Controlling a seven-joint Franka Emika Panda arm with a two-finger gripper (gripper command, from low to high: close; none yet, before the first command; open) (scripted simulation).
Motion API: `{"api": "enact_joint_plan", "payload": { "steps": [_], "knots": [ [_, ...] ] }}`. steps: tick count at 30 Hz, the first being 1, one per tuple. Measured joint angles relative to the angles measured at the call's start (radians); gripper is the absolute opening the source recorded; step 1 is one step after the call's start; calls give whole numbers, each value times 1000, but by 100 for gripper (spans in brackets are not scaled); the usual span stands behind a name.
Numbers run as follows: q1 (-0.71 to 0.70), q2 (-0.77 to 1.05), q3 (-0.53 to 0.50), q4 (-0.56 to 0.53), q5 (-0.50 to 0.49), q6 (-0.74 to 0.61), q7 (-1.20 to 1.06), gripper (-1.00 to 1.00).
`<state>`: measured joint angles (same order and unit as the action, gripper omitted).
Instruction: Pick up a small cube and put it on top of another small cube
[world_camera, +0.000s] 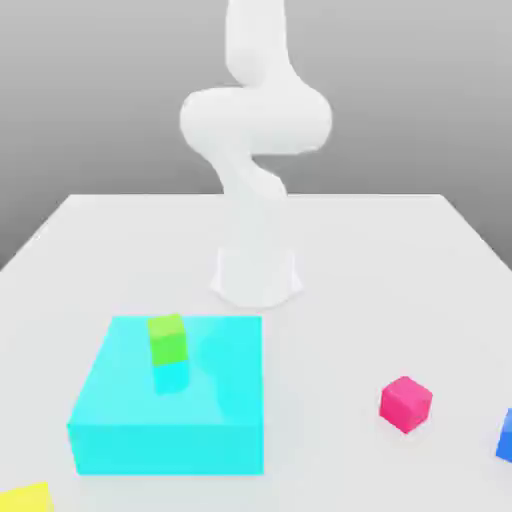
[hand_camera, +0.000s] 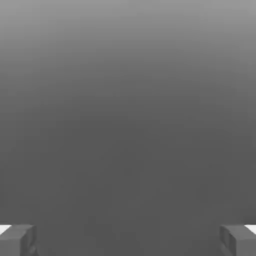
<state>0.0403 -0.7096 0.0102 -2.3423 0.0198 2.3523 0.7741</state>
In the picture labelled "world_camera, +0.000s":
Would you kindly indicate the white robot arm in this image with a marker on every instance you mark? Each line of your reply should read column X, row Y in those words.
column 256, row 120

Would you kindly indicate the large cyan box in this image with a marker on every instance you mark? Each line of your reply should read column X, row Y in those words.
column 168, row 436

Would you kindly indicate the small pink cube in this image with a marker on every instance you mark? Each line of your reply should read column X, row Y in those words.
column 405, row 404

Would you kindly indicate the small yellow cube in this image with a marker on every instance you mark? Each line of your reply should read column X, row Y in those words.
column 26, row 498

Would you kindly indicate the small blue cube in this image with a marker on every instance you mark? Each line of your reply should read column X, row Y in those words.
column 505, row 438

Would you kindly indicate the small cyan cube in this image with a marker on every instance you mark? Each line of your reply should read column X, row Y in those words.
column 171, row 378

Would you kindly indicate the small green cube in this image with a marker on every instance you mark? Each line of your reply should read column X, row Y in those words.
column 168, row 342

